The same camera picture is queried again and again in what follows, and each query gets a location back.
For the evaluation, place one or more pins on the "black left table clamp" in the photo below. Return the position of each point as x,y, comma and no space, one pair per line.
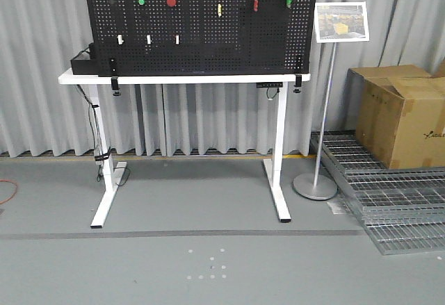
114,77

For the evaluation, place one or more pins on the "black right table clamp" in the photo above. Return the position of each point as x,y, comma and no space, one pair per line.
298,82

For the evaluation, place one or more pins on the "black box on desk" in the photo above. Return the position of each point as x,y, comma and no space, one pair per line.
85,62

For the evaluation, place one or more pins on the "cardboard box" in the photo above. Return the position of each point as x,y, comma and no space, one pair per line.
401,115

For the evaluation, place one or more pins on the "lower red mushroom button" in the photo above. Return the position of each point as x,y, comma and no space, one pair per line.
171,3

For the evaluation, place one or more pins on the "black table clamp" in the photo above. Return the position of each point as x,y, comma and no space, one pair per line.
114,77
298,82

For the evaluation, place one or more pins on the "metal floor grating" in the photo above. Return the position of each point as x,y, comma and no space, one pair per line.
402,211

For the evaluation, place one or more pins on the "black perforated pegboard panel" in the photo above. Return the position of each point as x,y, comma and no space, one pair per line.
240,42

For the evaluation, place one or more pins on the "desk height control panel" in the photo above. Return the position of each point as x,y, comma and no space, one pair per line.
269,85

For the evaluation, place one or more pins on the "white standing desk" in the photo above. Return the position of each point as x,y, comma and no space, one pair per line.
114,173

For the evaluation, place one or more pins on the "metal sign stand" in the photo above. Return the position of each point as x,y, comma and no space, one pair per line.
334,22

